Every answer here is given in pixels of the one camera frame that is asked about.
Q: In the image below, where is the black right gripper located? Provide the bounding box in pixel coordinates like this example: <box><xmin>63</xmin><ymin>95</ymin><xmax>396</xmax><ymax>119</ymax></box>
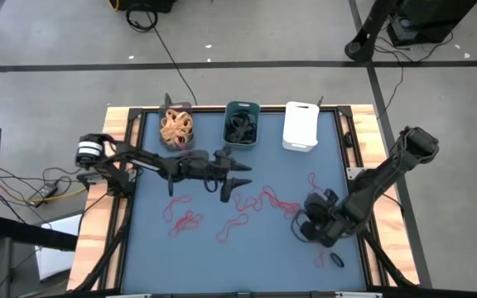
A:
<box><xmin>299</xmin><ymin>192</ymin><xmax>356</xmax><ymax>248</ymax></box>

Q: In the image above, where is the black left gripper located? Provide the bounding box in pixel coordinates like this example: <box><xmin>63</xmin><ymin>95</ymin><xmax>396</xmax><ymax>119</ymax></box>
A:
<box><xmin>175</xmin><ymin>147</ymin><xmax>253</xmax><ymax>204</ymax></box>

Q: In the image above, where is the long thin red band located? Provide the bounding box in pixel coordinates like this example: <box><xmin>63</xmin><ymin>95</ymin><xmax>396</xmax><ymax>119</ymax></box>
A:
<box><xmin>258</xmin><ymin>185</ymin><xmax>302</xmax><ymax>220</ymax></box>

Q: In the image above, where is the thin black rubber band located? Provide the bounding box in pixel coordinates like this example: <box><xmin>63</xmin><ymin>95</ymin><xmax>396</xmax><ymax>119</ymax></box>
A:
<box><xmin>240</xmin><ymin>112</ymin><xmax>258</xmax><ymax>142</ymax></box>
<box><xmin>226</xmin><ymin>119</ymin><xmax>251</xmax><ymax>144</ymax></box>

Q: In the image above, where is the large black rubber band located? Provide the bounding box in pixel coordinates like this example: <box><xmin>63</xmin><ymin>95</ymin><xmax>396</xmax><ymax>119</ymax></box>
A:
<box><xmin>229</xmin><ymin>111</ymin><xmax>257</xmax><ymax>130</ymax></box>

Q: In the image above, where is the teal plastic basket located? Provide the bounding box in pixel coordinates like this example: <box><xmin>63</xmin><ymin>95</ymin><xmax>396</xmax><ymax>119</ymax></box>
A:
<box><xmin>222</xmin><ymin>100</ymin><xmax>261</xmax><ymax>151</ymax></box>

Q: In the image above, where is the grey plastic basket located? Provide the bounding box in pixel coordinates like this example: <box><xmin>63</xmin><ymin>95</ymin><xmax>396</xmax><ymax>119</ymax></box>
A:
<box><xmin>158</xmin><ymin>102</ymin><xmax>195</xmax><ymax>152</ymax></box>

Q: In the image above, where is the white plastic basket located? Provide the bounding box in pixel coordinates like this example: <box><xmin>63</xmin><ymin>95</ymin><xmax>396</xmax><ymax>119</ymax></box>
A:
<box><xmin>282</xmin><ymin>100</ymin><xmax>320</xmax><ymax>152</ymax></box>

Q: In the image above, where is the blue table mat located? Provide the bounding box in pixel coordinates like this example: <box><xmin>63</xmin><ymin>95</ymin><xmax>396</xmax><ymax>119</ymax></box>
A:
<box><xmin>121</xmin><ymin>110</ymin><xmax>367</xmax><ymax>293</ymax></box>

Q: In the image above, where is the black tower fan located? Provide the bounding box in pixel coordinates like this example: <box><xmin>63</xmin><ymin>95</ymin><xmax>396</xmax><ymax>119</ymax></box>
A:
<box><xmin>344</xmin><ymin>0</ymin><xmax>402</xmax><ymax>63</ymax></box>

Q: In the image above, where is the black power adapter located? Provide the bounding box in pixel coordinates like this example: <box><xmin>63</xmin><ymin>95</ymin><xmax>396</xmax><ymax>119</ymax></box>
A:
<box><xmin>28</xmin><ymin>183</ymin><xmax>60</xmax><ymax>204</ymax></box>

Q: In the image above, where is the white board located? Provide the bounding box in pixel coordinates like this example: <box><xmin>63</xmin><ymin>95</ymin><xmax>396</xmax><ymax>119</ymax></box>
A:
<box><xmin>34</xmin><ymin>213</ymin><xmax>84</xmax><ymax>283</ymax></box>

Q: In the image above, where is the black equipment case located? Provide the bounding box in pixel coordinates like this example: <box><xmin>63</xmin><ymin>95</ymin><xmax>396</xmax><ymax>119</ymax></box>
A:
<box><xmin>108</xmin><ymin>0</ymin><xmax>178</xmax><ymax>13</ymax></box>

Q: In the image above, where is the black stand bar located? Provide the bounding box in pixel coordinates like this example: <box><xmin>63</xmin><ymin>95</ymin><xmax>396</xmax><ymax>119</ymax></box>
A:
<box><xmin>0</xmin><ymin>215</ymin><xmax>79</xmax><ymax>252</ymax></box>

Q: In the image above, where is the black equipment box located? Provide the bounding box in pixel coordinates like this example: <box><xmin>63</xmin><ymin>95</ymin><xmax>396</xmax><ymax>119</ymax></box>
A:
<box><xmin>386</xmin><ymin>0</ymin><xmax>477</xmax><ymax>47</ymax></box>

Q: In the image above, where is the silver aluminium bracket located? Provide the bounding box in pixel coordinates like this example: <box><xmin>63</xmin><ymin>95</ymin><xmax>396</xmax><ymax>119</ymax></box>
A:
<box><xmin>335</xmin><ymin>291</ymin><xmax>383</xmax><ymax>298</ymax></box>

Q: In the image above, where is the black floor cable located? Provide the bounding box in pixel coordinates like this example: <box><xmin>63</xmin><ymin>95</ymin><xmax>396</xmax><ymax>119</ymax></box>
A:
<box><xmin>124</xmin><ymin>7</ymin><xmax>200</xmax><ymax>107</ymax></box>
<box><xmin>371</xmin><ymin>28</ymin><xmax>455</xmax><ymax>121</ymax></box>
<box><xmin>0</xmin><ymin>160</ymin><xmax>95</xmax><ymax>208</ymax></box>

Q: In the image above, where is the yellow cable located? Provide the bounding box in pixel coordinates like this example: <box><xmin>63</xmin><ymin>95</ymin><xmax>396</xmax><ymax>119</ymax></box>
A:
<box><xmin>0</xmin><ymin>183</ymin><xmax>89</xmax><ymax>204</ymax></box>

